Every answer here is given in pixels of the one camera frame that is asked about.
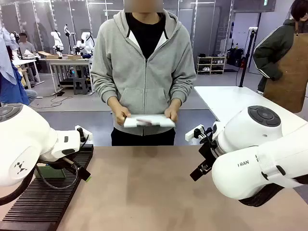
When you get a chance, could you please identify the person's left hand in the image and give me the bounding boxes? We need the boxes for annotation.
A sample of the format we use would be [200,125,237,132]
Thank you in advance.
[164,105,180,122]

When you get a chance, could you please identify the white shoe shelf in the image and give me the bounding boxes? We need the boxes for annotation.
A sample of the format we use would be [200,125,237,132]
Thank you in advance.
[196,55,227,75]

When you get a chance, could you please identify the thin grey gripper cable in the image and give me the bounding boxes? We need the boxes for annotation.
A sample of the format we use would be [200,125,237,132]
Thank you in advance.
[35,165,80,191]

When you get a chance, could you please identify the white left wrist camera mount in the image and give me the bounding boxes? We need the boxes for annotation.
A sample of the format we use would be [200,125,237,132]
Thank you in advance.
[74,125,93,143]

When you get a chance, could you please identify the person in brown apron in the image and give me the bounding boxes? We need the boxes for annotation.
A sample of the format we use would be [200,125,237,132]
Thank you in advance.
[252,0,308,114]

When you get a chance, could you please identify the black tripod pole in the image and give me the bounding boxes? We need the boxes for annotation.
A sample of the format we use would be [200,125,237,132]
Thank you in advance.
[238,26,258,88]

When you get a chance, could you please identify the person in blue shirt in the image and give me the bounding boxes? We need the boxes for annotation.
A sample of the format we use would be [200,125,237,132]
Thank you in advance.
[0,26,38,107]

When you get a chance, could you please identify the black slotted PCB rack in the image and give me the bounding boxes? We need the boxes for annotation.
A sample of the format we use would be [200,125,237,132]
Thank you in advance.
[0,143,94,230]

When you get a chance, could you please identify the black left arm hose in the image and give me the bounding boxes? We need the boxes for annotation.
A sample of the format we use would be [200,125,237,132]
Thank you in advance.
[0,172,37,206]

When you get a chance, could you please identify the person's right hand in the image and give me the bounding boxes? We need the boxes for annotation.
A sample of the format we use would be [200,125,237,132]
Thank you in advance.
[113,105,132,126]

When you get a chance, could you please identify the person's right forearm grey sleeve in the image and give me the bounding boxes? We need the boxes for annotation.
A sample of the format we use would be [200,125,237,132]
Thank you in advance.
[101,77,122,109]

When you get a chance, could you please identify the seated person in grey shirt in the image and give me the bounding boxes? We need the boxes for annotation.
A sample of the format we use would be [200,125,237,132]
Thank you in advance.
[18,32,41,83]

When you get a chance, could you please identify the person's left forearm grey sleeve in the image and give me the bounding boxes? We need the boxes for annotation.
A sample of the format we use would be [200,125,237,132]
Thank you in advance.
[169,77,194,108]

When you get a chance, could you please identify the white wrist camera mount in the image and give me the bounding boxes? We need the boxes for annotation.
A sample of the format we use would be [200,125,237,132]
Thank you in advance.
[185,124,205,141]
[74,125,93,143]

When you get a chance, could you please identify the white background workbench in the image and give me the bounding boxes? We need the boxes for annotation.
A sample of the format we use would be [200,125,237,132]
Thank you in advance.
[45,57,95,95]

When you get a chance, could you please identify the cable on floor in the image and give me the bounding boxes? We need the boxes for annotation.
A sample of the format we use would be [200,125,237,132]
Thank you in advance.
[36,90,73,108]

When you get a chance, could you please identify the grey step stool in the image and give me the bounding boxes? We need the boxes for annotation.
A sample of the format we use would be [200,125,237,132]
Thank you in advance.
[73,77,89,95]

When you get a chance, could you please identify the white side table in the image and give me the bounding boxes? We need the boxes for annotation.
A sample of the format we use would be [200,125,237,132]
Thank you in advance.
[193,85,308,135]

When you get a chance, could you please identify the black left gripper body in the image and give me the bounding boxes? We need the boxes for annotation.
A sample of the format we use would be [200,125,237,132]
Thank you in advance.
[51,157,81,174]

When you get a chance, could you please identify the black equipment cases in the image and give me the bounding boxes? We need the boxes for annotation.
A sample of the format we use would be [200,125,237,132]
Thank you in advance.
[227,47,245,67]

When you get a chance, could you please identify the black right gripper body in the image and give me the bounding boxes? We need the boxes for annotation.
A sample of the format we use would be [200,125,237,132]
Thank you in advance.
[199,139,218,169]

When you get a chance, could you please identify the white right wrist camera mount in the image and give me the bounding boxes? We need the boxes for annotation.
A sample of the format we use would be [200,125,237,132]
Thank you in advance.
[185,124,205,141]

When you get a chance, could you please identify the white background desk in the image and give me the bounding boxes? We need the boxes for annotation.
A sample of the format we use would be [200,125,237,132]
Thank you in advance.
[11,58,45,90]

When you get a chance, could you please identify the person in grey hoodie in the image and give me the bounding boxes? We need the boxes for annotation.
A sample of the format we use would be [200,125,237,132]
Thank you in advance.
[90,4,197,146]

